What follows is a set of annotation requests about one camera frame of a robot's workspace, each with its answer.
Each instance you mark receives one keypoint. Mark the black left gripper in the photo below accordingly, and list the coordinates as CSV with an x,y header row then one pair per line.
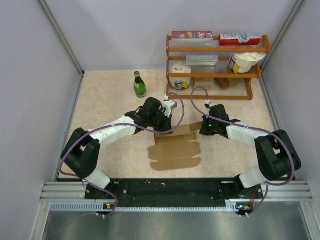
x,y
167,123

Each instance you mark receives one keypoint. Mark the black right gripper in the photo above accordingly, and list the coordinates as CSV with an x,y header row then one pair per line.
x,y
204,131

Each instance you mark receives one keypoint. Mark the brown cardboard box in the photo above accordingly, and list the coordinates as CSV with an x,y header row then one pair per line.
x,y
177,150

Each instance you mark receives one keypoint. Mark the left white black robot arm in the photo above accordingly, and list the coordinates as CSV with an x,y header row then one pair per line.
x,y
82,150

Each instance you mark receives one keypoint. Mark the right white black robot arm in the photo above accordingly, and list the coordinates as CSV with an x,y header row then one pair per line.
x,y
275,152

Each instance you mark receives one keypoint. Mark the silver foil box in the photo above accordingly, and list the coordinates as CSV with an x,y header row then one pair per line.
x,y
201,60

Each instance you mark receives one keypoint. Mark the red foil box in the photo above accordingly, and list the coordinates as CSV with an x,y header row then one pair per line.
x,y
192,35

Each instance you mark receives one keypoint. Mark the red white wrap box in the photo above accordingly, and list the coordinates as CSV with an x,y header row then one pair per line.
x,y
239,39

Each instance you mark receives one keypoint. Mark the green glass bottle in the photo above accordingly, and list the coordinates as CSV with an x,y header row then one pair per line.
x,y
139,85

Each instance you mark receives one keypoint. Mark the tan block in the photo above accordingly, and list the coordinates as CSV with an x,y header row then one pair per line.
x,y
206,83

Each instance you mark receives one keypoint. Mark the white bag left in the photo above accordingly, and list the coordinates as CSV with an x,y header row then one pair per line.
x,y
180,82

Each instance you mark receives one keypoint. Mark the brown red block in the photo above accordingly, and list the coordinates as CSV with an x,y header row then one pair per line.
x,y
223,83

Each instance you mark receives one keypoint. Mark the large white flour bag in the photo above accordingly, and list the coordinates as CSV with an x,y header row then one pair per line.
x,y
241,63

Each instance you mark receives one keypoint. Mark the wooden shelf rack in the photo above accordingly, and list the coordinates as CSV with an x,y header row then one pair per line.
x,y
221,70

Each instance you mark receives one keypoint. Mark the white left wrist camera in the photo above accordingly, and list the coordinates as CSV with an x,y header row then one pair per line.
x,y
168,105

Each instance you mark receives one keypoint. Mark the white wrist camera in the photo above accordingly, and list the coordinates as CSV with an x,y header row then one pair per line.
x,y
208,104
168,105

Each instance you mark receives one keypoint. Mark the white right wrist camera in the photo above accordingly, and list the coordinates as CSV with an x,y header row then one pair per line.
x,y
208,104

